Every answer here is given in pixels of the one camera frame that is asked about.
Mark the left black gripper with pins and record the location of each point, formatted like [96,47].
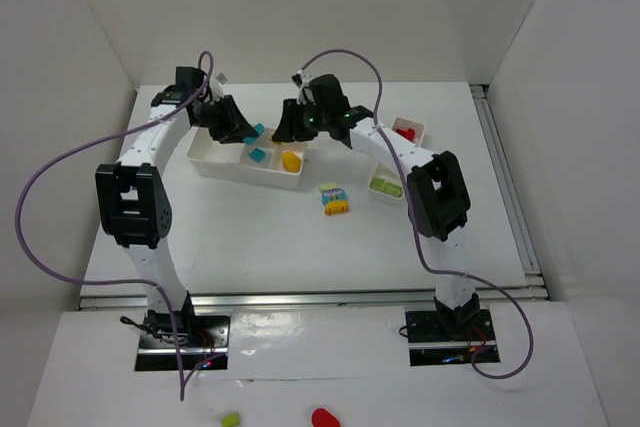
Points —
[228,117]

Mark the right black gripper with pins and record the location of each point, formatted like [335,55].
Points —
[295,117]

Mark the orange sun round lego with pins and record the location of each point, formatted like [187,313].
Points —
[291,162]

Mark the teal square lego brick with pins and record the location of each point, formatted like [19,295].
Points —
[257,155]

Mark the teal flower lego brick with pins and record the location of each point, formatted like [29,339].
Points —
[334,195]

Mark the light green lego brick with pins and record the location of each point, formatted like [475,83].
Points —
[386,187]

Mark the teal and green lego stack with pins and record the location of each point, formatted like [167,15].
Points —
[258,132]

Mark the light green rounded lego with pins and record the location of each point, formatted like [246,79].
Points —
[327,186]

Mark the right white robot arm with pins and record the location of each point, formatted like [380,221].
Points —
[433,184]

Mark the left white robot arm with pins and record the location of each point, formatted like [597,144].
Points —
[134,206]

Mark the red round piece foreground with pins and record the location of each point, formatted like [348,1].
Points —
[321,417]

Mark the green lego on foreground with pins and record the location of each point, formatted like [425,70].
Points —
[230,420]

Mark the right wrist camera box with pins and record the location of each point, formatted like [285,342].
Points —
[300,79]

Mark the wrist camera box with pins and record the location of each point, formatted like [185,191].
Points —
[300,79]
[221,78]

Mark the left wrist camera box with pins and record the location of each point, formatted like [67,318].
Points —
[221,78]

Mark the aluminium rail front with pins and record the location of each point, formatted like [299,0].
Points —
[225,303]

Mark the aluminium rail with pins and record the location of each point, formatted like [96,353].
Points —
[534,279]
[225,303]

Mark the aluminium rail right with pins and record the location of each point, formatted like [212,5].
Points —
[534,279]

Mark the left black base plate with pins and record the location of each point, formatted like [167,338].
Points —
[206,347]

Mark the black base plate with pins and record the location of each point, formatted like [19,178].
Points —
[206,347]
[429,344]

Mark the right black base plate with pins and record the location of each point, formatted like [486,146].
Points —
[429,344]

